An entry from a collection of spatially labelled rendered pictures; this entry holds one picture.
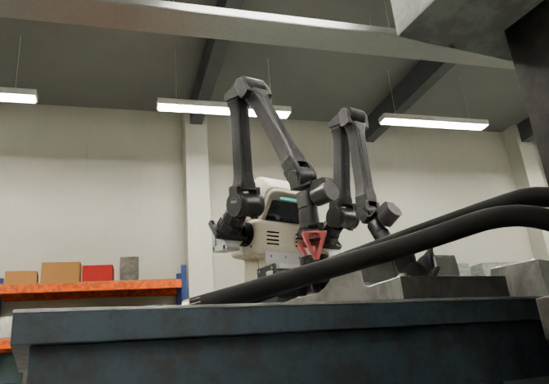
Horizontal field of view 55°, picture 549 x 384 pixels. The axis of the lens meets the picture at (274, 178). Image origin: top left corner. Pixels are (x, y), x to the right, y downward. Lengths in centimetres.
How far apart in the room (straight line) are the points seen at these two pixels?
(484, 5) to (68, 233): 652
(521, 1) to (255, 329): 50
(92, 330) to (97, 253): 620
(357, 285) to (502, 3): 65
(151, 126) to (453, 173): 473
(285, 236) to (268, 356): 116
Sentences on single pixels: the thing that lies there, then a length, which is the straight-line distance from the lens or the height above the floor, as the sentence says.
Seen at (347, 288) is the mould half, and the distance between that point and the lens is 115.
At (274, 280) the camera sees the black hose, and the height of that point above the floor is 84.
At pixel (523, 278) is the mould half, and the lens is 136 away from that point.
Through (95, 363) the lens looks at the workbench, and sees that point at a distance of 67.
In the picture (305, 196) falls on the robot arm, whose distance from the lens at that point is 148.
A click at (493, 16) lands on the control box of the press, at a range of 67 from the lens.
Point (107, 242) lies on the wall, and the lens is 688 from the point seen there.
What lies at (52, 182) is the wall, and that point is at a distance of 715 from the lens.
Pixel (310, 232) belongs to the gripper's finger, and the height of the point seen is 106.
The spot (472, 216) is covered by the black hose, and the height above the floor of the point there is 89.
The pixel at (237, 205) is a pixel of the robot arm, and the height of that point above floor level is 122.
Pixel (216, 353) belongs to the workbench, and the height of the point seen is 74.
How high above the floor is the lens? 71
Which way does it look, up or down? 21 degrees up
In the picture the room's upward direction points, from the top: 5 degrees counter-clockwise
